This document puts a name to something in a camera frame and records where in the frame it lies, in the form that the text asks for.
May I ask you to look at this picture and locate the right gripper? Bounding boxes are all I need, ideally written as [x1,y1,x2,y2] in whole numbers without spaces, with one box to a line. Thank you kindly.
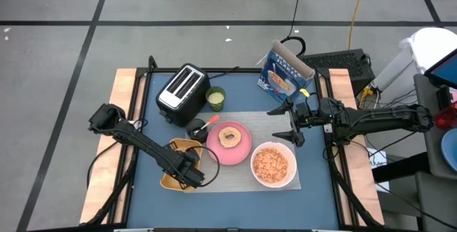
[266,97,325,148]

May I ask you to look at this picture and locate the black and silver toaster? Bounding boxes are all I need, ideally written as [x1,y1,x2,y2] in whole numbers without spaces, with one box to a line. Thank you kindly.
[155,63,212,128]

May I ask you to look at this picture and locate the toasted bagel half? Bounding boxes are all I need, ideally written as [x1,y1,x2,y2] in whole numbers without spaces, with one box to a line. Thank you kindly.
[218,126,243,149]

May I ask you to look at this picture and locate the blue plate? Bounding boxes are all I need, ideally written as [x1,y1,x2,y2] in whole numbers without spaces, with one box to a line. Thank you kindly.
[441,128,457,173]

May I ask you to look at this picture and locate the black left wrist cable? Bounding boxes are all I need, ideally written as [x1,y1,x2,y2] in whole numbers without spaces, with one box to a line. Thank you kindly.
[185,145,221,189]

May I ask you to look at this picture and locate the white bin with bag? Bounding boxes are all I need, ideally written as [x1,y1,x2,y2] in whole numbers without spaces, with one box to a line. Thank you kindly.
[371,27,457,114]

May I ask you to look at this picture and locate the black aluminium table frame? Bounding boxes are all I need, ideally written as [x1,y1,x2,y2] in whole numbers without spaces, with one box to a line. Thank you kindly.
[80,55,385,232]

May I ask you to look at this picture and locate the white paper sheet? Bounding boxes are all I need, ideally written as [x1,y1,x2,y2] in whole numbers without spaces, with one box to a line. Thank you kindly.
[366,147,391,193]

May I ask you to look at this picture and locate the grey woven placemat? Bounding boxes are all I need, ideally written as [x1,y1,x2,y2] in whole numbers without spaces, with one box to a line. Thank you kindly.
[184,110,302,193]

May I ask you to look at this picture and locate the black hanging cable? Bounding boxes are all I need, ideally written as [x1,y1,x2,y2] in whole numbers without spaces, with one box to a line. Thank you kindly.
[280,0,307,59]

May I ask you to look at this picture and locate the golden cereal flakes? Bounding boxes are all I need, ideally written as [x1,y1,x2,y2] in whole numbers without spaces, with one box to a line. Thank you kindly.
[253,147,289,184]

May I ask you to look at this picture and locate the black computer case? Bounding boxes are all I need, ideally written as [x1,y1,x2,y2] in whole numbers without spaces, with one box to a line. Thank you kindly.
[298,49,376,96]

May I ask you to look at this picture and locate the red plastic object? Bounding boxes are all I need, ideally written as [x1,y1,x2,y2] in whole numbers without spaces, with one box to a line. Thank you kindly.
[433,100,457,130]

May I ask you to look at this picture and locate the green plastic cup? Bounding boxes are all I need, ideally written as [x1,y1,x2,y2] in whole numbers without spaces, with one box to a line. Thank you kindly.
[205,86,227,113]

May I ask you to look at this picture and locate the orange plastic tray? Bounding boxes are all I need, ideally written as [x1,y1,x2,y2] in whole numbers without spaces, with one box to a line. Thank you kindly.
[159,138,204,193]

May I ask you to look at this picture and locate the grey side cart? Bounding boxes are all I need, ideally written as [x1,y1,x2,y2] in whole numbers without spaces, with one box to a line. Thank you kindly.
[413,73,457,232]

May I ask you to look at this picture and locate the black toaster cable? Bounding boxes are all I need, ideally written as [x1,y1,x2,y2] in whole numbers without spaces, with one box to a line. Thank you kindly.
[209,66,239,81]

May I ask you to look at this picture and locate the dark tablet screen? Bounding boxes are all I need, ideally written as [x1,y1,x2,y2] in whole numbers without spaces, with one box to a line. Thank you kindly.
[423,48,457,90]

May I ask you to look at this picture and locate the yellow hanging cable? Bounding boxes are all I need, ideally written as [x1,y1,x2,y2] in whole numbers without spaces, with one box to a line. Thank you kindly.
[348,0,369,51]

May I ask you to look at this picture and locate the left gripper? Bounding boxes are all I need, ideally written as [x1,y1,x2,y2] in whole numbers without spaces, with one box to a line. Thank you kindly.
[167,148,207,191]

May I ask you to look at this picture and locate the pink plate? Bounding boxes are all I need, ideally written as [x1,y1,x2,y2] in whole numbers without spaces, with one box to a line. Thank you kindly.
[206,120,253,166]

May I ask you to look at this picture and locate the wooden side board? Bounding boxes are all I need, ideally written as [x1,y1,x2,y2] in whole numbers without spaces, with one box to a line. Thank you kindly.
[79,68,140,225]
[328,68,385,226]

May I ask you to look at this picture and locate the pale pink bowl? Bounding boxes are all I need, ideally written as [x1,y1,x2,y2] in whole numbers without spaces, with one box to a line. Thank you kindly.
[250,141,298,189]

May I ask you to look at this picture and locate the blue cereal box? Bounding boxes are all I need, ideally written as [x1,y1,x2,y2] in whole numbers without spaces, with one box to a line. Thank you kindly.
[256,39,316,105]

